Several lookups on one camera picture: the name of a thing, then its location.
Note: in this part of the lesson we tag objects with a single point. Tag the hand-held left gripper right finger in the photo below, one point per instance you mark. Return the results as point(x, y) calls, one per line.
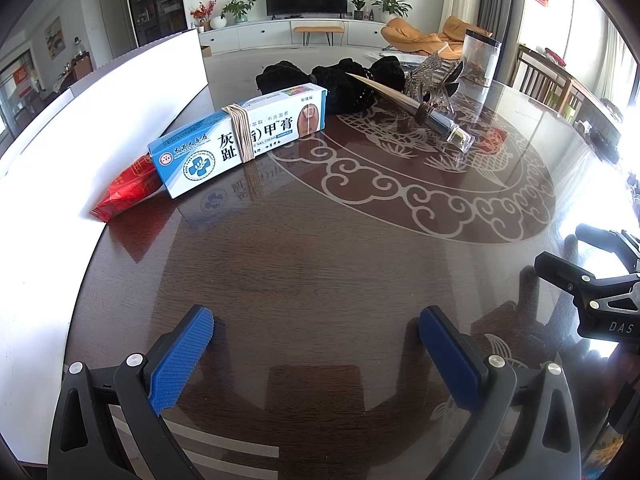
point(450, 355)

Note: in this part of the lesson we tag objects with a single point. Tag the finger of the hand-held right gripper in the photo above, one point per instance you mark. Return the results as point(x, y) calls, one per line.
point(610, 242)
point(565, 272)

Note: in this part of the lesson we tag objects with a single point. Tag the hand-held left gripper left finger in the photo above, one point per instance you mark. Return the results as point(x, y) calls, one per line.
point(182, 355)

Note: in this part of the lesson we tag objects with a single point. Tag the red foil packet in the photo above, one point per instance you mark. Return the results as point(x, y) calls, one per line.
point(125, 190)

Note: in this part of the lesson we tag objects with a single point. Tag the blue white ointment box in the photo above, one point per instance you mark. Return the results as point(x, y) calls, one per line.
point(200, 165)

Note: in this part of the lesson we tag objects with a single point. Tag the clear hair claw clip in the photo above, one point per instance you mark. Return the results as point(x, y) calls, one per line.
point(447, 102)

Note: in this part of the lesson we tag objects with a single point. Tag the brown rubber band bundle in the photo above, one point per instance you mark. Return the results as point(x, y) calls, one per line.
point(425, 111)
point(242, 135)

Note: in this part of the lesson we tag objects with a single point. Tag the silver rhinestone bow hair clip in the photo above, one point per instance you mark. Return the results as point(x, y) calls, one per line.
point(425, 77)

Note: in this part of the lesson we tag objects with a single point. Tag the black velvet scrunchie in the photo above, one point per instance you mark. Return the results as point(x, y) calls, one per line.
point(340, 87)
point(282, 77)
point(387, 74)

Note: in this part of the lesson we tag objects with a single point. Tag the dark wooden desktop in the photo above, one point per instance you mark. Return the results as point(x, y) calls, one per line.
point(300, 270)

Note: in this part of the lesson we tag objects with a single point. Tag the wooden dining chair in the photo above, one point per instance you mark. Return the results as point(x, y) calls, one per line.
point(537, 75)
point(592, 105)

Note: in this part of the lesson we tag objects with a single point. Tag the clear plastic canister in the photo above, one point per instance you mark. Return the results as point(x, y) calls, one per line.
point(480, 60)

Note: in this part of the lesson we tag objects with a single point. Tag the grey curtain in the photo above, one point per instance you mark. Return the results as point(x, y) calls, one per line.
point(502, 15)

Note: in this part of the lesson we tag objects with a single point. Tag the white board panel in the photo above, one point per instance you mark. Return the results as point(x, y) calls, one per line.
point(75, 125)

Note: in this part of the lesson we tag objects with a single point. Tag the orange lounge chair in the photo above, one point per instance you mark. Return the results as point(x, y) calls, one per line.
point(457, 27)
point(407, 35)

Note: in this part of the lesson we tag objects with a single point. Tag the flat clear plastic bag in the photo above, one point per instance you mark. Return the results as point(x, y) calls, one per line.
point(395, 57)

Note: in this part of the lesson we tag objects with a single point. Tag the cardboard box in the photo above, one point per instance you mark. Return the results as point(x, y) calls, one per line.
point(206, 51)

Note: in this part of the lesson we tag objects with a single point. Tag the dark wooden side cabinet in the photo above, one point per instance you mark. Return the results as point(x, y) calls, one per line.
point(82, 66)

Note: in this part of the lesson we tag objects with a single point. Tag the large potted plant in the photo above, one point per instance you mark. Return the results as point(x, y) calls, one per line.
point(392, 6)

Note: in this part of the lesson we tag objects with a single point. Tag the red door sign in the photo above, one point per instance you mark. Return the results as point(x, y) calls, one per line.
point(22, 80)

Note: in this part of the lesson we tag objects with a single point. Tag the white television cabinet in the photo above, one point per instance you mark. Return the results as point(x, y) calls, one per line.
point(260, 35)

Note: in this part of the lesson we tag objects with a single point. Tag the round white vase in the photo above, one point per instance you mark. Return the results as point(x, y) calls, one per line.
point(218, 22)

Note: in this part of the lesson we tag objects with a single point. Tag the small potted plant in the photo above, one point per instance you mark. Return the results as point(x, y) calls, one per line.
point(358, 9)

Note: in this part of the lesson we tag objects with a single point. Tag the red flower bouquet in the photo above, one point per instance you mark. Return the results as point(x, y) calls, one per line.
point(202, 12)

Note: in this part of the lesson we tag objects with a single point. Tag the orange bench stool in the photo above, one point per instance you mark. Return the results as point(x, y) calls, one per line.
point(318, 29)

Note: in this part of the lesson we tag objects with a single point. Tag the green leafy potted plant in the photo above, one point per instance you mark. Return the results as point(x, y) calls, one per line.
point(238, 8)

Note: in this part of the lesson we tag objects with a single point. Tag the glass display cabinet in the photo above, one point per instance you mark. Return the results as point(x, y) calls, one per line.
point(155, 5)

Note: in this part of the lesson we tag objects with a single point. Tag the framed wall painting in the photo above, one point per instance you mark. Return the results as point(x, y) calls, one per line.
point(54, 34)

